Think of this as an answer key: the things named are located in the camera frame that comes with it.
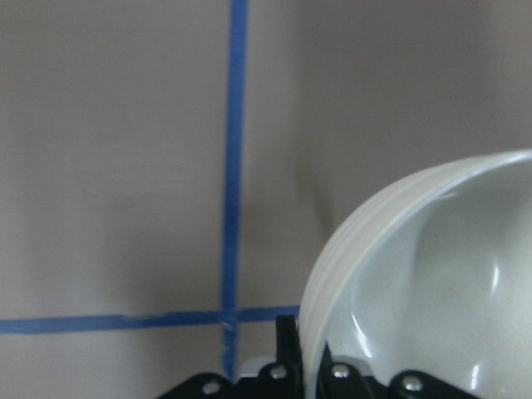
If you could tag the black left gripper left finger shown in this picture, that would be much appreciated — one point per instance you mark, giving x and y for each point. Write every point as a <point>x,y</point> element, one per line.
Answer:
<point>288,350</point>

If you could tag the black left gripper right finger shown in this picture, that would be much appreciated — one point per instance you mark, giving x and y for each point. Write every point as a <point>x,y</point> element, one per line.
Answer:
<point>324,373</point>

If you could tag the white ceramic bowl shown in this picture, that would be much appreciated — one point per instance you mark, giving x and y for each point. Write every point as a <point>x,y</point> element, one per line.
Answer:
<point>431,273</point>

